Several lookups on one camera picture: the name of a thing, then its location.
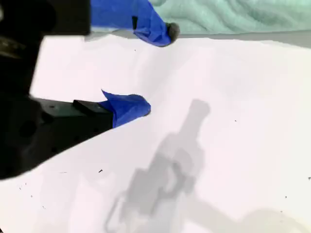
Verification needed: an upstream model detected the pale green T-shirt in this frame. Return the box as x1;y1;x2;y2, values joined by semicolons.
92;0;311;37

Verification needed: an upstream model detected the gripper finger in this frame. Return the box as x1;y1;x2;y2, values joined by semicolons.
36;89;152;162
42;0;181;48

